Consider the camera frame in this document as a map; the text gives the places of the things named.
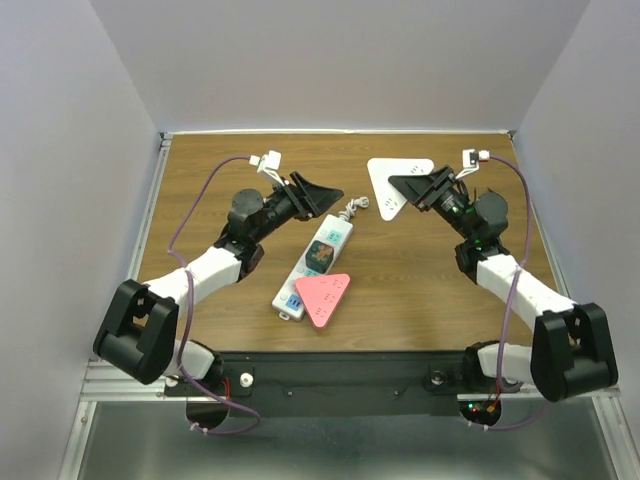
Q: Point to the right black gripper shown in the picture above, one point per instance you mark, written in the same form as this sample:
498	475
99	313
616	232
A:
425	191

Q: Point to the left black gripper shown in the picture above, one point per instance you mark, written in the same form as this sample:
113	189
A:
308	200

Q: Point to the white triangular power socket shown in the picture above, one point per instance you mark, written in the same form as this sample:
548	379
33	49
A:
389	200

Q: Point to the white colourful power strip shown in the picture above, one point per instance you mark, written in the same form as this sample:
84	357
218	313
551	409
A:
334	230

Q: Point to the dark green cube adapter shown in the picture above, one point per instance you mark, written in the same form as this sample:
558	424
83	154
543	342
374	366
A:
319	256

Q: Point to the pink triangular power socket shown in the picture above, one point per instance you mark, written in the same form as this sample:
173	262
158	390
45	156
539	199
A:
321	296

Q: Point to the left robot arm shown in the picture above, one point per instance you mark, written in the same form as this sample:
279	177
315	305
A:
139	334

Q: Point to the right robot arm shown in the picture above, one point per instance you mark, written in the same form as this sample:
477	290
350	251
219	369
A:
571	351

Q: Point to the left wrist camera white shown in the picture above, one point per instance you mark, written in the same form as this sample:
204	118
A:
267	167

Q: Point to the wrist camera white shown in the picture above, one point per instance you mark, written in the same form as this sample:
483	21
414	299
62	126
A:
471	160
267	167

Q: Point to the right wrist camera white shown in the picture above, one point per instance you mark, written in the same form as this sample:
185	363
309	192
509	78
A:
471	160

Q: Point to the back aluminium rail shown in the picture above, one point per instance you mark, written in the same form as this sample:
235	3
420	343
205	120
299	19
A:
336	131

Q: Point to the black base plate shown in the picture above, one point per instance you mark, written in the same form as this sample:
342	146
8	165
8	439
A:
358	383

